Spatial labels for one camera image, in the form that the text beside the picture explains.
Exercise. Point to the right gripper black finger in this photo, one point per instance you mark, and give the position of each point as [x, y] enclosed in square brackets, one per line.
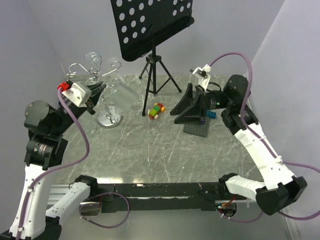
[185, 101]
[189, 116]

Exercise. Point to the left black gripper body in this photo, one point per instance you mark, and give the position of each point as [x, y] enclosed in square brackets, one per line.
[80, 110]

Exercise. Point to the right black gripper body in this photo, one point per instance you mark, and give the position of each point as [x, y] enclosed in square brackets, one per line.
[213, 100]

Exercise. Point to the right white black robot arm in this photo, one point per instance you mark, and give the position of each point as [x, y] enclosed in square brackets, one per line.
[280, 187]

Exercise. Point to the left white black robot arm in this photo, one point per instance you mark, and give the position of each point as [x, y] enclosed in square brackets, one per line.
[44, 154]

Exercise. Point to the chrome wine glass rack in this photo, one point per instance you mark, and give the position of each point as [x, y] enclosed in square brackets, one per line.
[110, 116]

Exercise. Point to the blue lego brick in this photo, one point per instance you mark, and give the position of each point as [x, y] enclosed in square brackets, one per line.
[211, 114]

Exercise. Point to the grey lego baseplate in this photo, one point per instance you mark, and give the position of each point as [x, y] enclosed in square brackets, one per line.
[201, 130]

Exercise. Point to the colourful lego toy car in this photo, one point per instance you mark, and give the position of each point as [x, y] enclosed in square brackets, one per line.
[154, 112]

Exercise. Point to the black perforated music stand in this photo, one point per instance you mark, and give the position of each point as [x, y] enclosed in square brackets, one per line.
[142, 25]

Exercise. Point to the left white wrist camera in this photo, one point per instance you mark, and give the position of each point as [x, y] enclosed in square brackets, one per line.
[67, 89]

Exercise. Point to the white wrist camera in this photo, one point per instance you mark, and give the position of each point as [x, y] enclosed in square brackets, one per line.
[67, 89]
[203, 76]

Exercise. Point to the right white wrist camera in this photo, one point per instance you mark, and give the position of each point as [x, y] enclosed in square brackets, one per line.
[203, 76]

